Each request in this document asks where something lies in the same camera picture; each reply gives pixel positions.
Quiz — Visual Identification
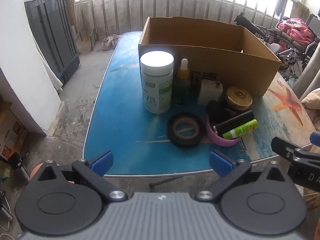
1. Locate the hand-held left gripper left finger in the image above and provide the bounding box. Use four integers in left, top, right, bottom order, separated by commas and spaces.
31, 151, 128, 203

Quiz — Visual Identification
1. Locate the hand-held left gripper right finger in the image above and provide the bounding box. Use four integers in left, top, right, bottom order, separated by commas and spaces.
195, 151, 288, 202

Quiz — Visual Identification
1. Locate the pink bowl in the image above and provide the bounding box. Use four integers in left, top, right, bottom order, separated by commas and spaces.
205, 115, 242, 147

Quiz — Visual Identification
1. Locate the green tube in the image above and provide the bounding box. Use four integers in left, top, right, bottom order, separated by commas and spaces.
222, 119, 259, 140

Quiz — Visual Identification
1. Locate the black cylinder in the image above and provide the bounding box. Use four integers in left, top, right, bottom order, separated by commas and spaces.
215, 110, 255, 134

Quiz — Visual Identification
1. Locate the black round object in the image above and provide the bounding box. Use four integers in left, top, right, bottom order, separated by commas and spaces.
206, 100, 235, 120

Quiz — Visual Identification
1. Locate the black tape roll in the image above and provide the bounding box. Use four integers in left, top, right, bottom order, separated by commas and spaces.
167, 112, 206, 148

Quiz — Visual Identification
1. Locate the gold lid jar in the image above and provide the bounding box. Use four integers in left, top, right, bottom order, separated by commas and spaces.
225, 86, 253, 111

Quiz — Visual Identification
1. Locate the white charger plug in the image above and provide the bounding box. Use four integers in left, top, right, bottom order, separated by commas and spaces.
197, 79, 223, 105

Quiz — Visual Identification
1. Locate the brown cardboard box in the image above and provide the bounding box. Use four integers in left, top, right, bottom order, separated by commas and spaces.
138, 17, 282, 97

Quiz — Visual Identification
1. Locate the green dropper bottle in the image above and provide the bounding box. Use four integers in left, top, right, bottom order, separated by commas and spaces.
172, 58, 191, 105

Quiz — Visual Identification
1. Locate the white bottle with green label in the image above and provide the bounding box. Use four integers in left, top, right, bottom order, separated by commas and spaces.
140, 51, 174, 114

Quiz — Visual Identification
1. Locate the beige cushion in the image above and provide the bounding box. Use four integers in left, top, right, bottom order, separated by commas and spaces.
301, 89, 320, 123

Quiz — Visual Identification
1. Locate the wheelchair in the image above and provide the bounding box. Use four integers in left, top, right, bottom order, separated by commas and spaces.
234, 12, 320, 78

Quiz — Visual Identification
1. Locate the printed cardboard box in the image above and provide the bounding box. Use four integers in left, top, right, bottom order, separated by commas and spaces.
0, 100, 28, 159

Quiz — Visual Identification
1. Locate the white cloth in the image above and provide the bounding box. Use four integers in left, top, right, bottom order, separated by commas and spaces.
37, 47, 63, 92

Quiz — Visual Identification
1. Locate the pink clothing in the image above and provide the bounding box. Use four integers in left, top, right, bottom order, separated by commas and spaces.
276, 18, 315, 44

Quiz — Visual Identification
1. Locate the wooden crate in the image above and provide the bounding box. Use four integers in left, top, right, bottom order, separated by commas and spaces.
80, 27, 99, 52

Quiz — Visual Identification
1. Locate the hanging beige towel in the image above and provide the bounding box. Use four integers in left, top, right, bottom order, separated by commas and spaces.
291, 1, 310, 18

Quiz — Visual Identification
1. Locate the dark grey cabinet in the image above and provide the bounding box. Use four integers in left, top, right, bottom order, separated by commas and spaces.
24, 0, 80, 85

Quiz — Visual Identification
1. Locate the hanging grey cloth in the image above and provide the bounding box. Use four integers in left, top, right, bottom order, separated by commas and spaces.
275, 0, 292, 15

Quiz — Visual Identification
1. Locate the metal balcony railing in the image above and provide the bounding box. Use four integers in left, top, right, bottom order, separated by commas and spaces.
22, 0, 295, 39

